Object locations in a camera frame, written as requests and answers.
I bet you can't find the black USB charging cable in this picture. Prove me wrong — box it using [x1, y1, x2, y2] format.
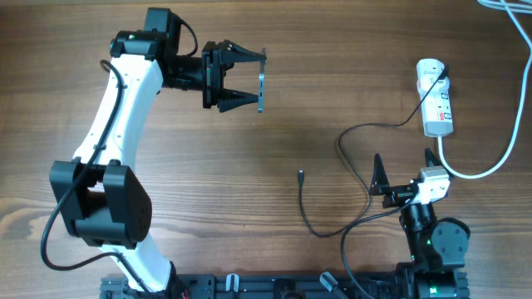
[297, 64, 451, 239]

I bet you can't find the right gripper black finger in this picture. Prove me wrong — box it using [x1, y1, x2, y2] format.
[369, 154, 390, 196]
[425, 148, 442, 167]

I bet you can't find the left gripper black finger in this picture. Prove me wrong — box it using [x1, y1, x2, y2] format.
[217, 89, 259, 113]
[219, 40, 265, 64]

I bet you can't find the white charger plug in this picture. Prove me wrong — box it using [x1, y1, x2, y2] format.
[417, 70, 450, 95]

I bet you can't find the white power strip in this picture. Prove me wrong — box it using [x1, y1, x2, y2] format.
[416, 58, 454, 138]

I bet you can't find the white cables top right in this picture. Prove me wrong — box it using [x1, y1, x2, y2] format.
[476, 0, 532, 15]

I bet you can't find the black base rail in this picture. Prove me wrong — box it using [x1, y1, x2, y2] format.
[100, 270, 470, 299]

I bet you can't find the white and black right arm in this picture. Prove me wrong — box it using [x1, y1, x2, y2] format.
[369, 149, 470, 298]

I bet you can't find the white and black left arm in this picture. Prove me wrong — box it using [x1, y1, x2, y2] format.
[49, 7, 267, 298]

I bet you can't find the white power strip cord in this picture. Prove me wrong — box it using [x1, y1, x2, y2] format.
[436, 0, 532, 180]

